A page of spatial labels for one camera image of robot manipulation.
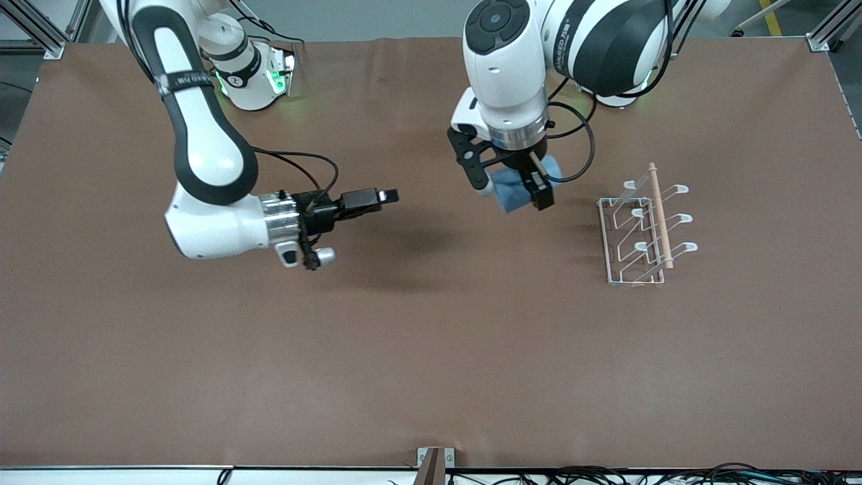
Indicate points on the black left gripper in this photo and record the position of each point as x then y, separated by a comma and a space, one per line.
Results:
519, 159

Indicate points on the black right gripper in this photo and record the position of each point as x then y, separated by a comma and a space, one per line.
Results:
322, 214

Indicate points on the blue plastic cup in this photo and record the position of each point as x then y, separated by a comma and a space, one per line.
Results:
512, 192

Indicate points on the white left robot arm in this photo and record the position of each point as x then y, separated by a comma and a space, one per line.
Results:
505, 81

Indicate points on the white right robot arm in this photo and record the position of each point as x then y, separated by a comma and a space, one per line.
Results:
215, 229

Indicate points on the brown table cover sheet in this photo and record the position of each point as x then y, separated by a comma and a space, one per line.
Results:
431, 337

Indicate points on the grey metal tube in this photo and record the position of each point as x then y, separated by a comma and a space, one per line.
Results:
754, 20

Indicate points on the metal bracket with brown post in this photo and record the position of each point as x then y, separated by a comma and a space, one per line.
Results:
431, 468

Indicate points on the aluminium frame post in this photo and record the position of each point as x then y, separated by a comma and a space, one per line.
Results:
47, 42
825, 34

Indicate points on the white table edge rail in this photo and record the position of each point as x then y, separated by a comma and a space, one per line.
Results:
101, 477

